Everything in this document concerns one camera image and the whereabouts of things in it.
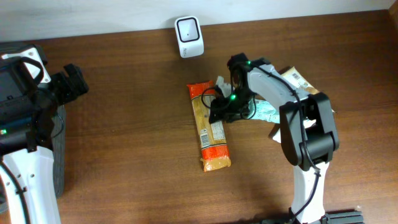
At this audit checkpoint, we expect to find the red spaghetti packet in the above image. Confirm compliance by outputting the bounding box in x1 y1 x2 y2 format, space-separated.
187 81 231 172

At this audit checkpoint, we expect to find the teal wipes packet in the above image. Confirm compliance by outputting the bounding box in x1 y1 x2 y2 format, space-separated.
249 99 280 124

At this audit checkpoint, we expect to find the yellow snack bag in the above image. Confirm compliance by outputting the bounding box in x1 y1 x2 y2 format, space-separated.
282 67 320 95

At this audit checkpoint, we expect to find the white tube gold cap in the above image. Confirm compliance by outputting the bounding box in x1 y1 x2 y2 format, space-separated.
269 120 316 143

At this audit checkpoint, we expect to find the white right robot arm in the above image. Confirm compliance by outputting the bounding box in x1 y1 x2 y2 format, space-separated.
208 53 340 223

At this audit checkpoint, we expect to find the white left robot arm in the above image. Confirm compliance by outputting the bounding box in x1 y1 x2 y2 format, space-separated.
1 42 89 223

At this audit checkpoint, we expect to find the white barcode scanner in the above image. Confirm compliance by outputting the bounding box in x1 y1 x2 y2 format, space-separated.
174 16 204 58

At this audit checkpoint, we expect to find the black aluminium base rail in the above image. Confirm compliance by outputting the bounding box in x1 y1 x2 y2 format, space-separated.
251 210 365 224

